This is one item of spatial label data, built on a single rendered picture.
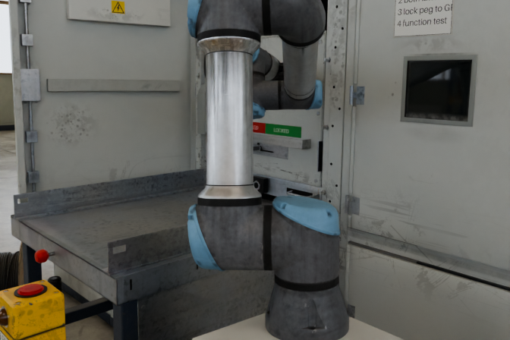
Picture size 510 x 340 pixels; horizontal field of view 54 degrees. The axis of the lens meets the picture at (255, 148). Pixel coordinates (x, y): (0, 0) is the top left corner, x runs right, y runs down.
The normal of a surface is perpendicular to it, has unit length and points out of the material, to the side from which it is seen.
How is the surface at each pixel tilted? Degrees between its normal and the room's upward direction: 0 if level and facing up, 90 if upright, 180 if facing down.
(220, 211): 81
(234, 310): 90
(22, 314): 90
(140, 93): 90
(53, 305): 90
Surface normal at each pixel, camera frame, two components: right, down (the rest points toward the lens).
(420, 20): -0.72, 0.08
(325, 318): 0.32, -0.22
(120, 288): 0.69, 0.11
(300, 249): -0.08, 0.10
